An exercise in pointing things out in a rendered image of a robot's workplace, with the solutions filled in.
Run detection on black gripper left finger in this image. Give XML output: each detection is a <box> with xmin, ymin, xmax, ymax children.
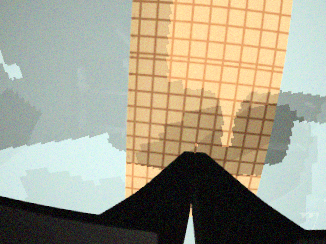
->
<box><xmin>0</xmin><ymin>152</ymin><xmax>195</xmax><ymax>244</ymax></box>

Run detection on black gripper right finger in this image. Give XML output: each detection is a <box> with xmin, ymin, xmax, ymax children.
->
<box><xmin>192</xmin><ymin>152</ymin><xmax>326</xmax><ymax>244</ymax></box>

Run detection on peach grid-patterned strip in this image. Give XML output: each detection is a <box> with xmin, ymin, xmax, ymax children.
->
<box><xmin>124</xmin><ymin>0</ymin><xmax>292</xmax><ymax>199</ymax></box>

